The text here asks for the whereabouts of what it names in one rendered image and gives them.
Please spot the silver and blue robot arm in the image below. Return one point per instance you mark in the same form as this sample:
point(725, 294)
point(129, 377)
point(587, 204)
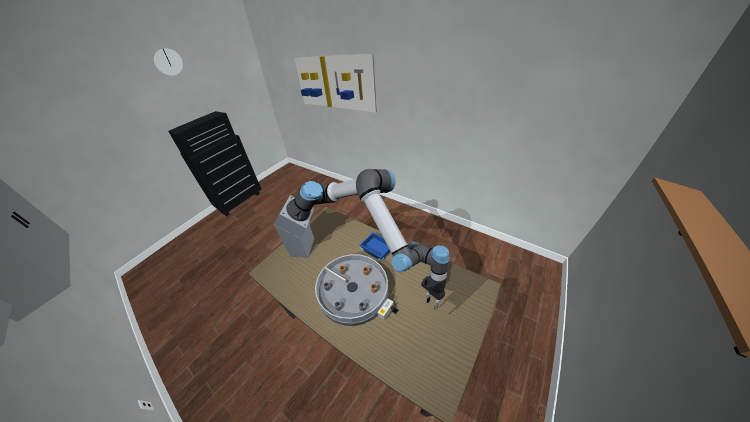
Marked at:
point(369, 185)

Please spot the blue crate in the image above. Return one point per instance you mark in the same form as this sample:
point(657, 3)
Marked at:
point(376, 246)

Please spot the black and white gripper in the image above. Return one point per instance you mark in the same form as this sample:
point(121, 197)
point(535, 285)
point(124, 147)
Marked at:
point(435, 285)

